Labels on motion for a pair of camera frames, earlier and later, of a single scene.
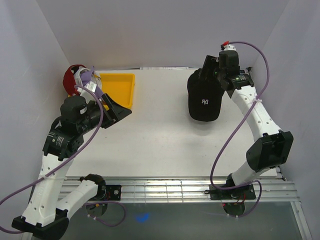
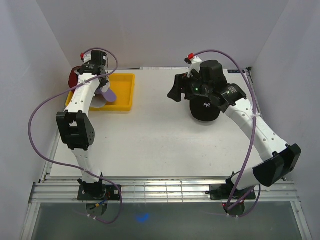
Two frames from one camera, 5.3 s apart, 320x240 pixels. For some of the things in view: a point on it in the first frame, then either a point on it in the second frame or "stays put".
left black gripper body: x=94 y=114 → x=104 y=81
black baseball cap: x=205 y=97 stays put
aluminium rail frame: x=269 y=187 stays put
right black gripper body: x=212 y=63 → x=193 y=86
